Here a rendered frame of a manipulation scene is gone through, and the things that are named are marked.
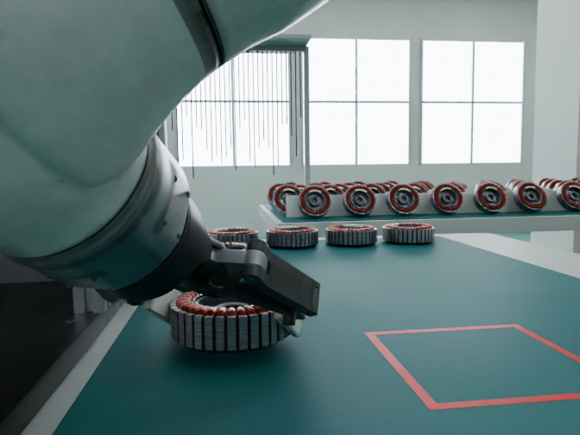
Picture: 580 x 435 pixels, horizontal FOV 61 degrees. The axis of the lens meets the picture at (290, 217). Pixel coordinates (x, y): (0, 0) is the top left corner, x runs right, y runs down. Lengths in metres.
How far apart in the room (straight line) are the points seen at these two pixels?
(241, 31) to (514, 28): 8.05
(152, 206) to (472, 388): 0.27
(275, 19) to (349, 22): 7.12
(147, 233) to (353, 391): 0.21
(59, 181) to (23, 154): 0.02
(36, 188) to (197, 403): 0.23
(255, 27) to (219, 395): 0.27
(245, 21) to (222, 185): 6.65
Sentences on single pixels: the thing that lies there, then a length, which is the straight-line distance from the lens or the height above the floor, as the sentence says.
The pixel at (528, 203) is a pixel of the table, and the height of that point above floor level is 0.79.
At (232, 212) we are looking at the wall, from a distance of 6.84.
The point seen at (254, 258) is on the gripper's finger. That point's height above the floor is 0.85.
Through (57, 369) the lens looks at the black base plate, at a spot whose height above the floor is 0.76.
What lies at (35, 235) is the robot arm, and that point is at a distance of 0.21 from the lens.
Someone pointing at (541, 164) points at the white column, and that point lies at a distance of 4.29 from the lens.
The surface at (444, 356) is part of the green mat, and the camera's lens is 0.46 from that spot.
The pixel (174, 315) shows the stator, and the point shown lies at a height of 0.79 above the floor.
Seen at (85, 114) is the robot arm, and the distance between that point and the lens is 0.17.
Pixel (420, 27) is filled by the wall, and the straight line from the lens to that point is 7.60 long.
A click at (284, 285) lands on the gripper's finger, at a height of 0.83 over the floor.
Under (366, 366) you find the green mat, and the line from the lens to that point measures 0.42.
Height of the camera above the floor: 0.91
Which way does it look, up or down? 5 degrees down
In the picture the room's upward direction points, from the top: 1 degrees counter-clockwise
